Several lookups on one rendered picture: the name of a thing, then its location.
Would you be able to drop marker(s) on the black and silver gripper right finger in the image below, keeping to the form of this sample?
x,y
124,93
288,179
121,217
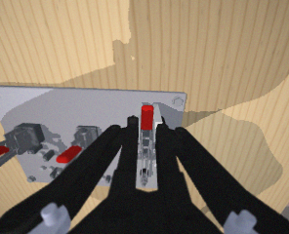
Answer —
x,y
234,208

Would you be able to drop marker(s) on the grey metal fixture plate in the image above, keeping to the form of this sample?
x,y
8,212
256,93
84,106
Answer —
x,y
60,110

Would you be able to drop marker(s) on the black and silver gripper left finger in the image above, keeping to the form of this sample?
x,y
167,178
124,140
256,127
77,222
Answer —
x,y
51,209

